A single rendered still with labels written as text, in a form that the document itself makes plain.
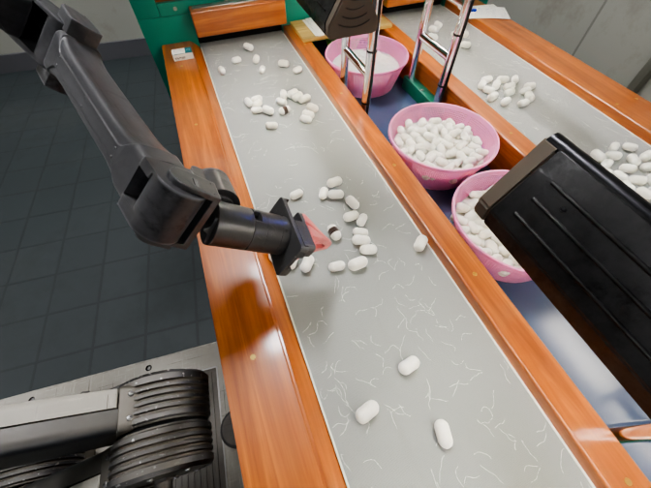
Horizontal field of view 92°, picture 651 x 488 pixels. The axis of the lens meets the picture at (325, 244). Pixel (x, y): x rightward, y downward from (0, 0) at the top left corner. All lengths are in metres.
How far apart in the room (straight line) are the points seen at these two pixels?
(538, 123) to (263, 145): 0.73
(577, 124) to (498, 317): 0.68
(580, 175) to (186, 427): 0.50
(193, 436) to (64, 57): 0.54
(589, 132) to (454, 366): 0.76
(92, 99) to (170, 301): 1.12
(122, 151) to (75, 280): 1.41
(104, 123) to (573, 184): 0.47
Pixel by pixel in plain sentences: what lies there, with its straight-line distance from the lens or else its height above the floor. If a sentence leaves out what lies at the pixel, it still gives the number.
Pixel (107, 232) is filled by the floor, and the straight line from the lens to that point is 1.90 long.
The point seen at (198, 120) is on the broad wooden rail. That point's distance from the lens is 0.93.
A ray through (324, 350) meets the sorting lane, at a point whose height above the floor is 0.74.
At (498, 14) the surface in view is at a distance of 1.60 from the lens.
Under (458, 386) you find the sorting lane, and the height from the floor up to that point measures 0.74.
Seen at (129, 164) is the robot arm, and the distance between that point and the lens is 0.41.
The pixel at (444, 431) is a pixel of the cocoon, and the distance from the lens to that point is 0.52.
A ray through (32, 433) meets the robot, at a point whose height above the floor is 0.84.
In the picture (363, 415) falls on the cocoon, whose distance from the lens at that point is 0.50.
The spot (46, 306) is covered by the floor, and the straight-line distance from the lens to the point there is 1.81.
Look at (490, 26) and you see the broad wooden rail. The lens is 1.49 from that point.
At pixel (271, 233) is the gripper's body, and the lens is 0.42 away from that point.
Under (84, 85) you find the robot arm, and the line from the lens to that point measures 0.54.
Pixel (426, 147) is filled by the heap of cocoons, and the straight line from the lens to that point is 0.86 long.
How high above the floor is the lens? 1.25
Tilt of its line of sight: 56 degrees down
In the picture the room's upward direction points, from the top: straight up
